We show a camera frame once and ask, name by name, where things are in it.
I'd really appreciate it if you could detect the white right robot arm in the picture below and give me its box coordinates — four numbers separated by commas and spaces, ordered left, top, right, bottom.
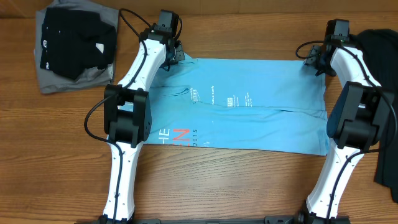
286, 19, 396, 223

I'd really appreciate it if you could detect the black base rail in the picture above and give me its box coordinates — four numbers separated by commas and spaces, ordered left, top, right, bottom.
74, 215, 351, 224

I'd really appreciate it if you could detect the crumpled black shirt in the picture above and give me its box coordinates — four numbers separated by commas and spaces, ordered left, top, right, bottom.
355, 29, 397, 202

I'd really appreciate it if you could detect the folded black garment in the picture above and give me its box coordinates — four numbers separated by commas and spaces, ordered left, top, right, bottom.
40, 7, 117, 80

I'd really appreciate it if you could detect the light blue printed t-shirt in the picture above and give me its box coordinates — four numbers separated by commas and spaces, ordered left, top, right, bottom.
147, 57, 329, 156

